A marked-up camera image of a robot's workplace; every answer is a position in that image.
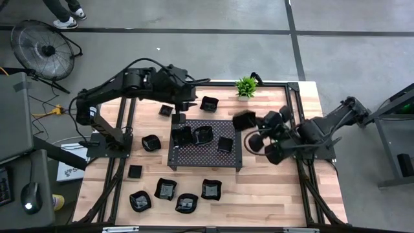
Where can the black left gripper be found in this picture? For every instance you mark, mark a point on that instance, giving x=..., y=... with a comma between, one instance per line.
x=179, y=118

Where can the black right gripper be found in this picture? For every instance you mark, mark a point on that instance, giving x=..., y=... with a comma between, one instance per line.
x=273, y=119

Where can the square flared black plate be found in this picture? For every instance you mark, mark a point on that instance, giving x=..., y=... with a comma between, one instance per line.
x=209, y=104
x=181, y=136
x=243, y=120
x=165, y=189
x=211, y=189

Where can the small square black plate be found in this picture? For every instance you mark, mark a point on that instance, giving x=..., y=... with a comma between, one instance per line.
x=166, y=110
x=135, y=171
x=225, y=144

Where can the round wavy black plate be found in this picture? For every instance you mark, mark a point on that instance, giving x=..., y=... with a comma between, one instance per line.
x=186, y=203
x=203, y=135
x=151, y=143
x=140, y=201

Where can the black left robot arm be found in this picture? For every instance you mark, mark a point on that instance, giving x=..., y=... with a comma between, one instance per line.
x=136, y=81

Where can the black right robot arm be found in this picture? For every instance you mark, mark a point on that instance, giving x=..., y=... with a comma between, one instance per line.
x=317, y=129

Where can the green plant in white pot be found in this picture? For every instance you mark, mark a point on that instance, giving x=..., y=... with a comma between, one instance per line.
x=246, y=86

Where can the black perforated metal shelf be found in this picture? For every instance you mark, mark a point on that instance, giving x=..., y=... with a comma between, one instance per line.
x=207, y=158

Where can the grey metal stand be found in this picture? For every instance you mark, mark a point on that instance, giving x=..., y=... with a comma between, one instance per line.
x=386, y=139

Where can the white printed cardboard box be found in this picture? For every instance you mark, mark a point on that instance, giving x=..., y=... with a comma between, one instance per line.
x=69, y=171

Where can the black desk support beam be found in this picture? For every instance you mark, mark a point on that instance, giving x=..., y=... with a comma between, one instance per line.
x=61, y=154

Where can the person's white shoe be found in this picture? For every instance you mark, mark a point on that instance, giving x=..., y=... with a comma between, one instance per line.
x=79, y=14
x=64, y=23

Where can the black box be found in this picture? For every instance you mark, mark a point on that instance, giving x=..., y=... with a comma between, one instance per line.
x=406, y=165

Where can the black metal floor fan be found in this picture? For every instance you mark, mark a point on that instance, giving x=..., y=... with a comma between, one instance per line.
x=48, y=50

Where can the yellow white cup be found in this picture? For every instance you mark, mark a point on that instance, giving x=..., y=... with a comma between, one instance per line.
x=58, y=202

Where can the grey desk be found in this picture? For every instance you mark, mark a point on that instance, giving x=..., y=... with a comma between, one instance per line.
x=42, y=174

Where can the person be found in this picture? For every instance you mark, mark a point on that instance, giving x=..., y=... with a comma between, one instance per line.
x=58, y=8

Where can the grey box with tape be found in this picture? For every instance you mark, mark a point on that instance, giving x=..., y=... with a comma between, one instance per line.
x=14, y=123

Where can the black computer mouse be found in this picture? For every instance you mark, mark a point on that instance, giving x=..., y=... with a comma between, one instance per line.
x=31, y=197

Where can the black keyboard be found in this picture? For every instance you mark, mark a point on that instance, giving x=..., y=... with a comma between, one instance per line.
x=4, y=191

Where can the black aluminium table frame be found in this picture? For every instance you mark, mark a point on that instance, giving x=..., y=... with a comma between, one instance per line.
x=275, y=84

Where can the silver metal bracket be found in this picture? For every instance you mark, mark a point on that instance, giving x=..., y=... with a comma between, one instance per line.
x=120, y=229
x=300, y=230

